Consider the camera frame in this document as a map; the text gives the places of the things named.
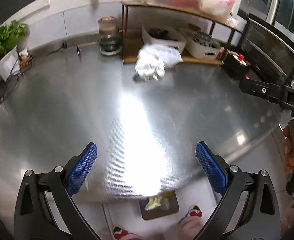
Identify white plastic bag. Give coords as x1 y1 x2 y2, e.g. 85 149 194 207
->
133 44 183 82

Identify grey trash bin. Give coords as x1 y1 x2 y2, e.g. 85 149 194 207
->
139 191 179 220

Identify right hand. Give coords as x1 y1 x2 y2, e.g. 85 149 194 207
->
282 125 294 174

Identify black toaster oven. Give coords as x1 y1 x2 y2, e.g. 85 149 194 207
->
238 14 294 85

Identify black box with red knob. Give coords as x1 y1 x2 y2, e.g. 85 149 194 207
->
222 51 250 80

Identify right red white slipper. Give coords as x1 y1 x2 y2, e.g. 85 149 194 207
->
186 205 202 218

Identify red white slipper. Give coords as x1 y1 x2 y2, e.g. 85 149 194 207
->
112 225 129 240
186 205 202 218

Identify pink fuzzy trousers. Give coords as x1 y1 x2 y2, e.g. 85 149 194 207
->
122 216 203 239

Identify left red white slipper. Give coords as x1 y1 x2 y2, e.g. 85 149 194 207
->
112 225 129 240

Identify right white storage basket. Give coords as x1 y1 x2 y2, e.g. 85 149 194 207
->
180 29 220 61

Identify white storage basket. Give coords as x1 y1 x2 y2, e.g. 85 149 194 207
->
142 27 186 54
180 29 220 61

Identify yellow crumpled paper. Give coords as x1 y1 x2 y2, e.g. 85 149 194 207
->
144 196 163 211

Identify left white storage basket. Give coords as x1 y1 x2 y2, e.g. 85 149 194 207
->
142 27 186 54

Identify wooden two-tier shelf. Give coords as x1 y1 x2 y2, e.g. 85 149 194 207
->
120 0 244 66

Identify white plant pot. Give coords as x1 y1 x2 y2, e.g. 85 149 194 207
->
0 46 20 81

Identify green potted plant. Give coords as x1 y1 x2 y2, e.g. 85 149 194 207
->
0 21 29 60

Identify glass jar on scale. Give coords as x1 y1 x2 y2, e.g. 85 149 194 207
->
98 16 122 56

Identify black cables bundle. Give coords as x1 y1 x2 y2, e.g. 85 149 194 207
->
0 60 21 116

